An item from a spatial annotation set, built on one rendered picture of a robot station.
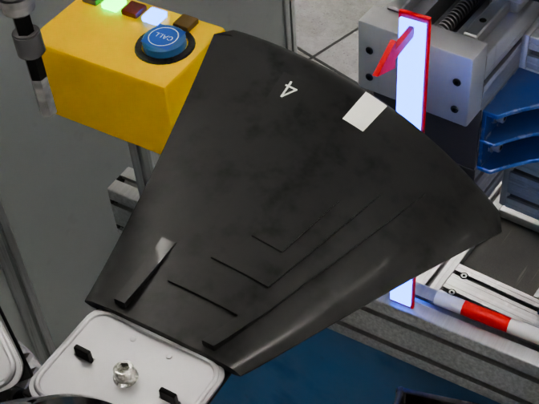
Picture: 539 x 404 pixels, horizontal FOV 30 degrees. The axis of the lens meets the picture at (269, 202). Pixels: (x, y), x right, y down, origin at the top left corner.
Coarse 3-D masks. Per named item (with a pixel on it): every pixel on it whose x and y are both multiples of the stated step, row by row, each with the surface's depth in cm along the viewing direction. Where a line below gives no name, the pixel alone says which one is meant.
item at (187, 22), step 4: (180, 16) 93; (184, 16) 93; (188, 16) 93; (176, 20) 93; (180, 20) 93; (184, 20) 93; (188, 20) 93; (192, 20) 93; (196, 20) 93; (172, 24) 93; (176, 24) 93; (180, 24) 92; (184, 24) 92; (188, 24) 92; (192, 24) 93; (196, 24) 93; (180, 28) 93; (184, 28) 92; (188, 28) 92; (192, 28) 93
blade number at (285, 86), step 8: (280, 80) 66; (288, 80) 66; (296, 80) 66; (280, 88) 66; (288, 88) 66; (296, 88) 66; (304, 88) 66; (272, 96) 65; (280, 96) 65; (288, 96) 65; (296, 96) 65; (280, 104) 65; (288, 104) 65; (296, 104) 65
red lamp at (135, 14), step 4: (128, 4) 95; (132, 4) 95; (136, 4) 95; (140, 4) 95; (124, 8) 95; (128, 8) 95; (132, 8) 95; (136, 8) 95; (140, 8) 95; (144, 8) 95; (124, 12) 95; (128, 12) 94; (132, 12) 94; (136, 12) 94; (140, 12) 95; (128, 16) 95; (132, 16) 94; (136, 16) 94
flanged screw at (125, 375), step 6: (126, 360) 52; (114, 366) 52; (120, 366) 52; (126, 366) 53; (132, 366) 52; (114, 372) 52; (120, 372) 53; (126, 372) 52; (132, 372) 52; (114, 378) 52; (120, 378) 52; (126, 378) 52; (132, 378) 52; (120, 384) 52; (126, 384) 52; (132, 384) 52
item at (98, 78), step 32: (128, 0) 97; (64, 32) 94; (96, 32) 93; (128, 32) 93; (192, 32) 92; (64, 64) 93; (96, 64) 90; (128, 64) 90; (160, 64) 89; (192, 64) 90; (64, 96) 96; (96, 96) 93; (128, 96) 91; (160, 96) 88; (96, 128) 97; (128, 128) 94; (160, 128) 91
